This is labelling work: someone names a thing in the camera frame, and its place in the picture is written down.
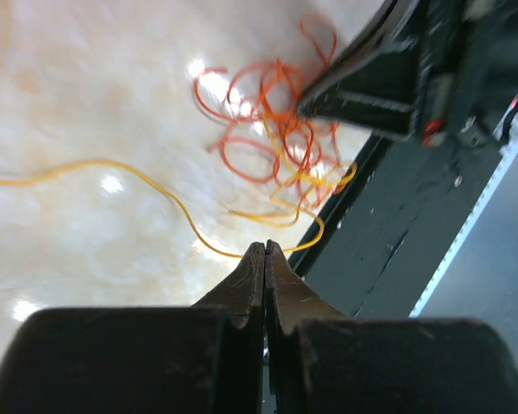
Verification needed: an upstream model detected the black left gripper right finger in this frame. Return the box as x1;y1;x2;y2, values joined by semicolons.
264;241;518;413

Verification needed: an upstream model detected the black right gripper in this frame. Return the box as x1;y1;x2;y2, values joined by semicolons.
297;1;518;147

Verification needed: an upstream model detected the orange wire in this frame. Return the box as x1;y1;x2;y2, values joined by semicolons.
193;13;351;208

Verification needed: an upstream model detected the grey slotted cable duct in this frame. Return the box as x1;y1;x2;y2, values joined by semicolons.
408;116;518;319

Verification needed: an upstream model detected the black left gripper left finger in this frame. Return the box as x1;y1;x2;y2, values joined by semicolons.
0;242;266;413

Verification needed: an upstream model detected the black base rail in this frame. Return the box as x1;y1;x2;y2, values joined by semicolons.
289;136;502;318

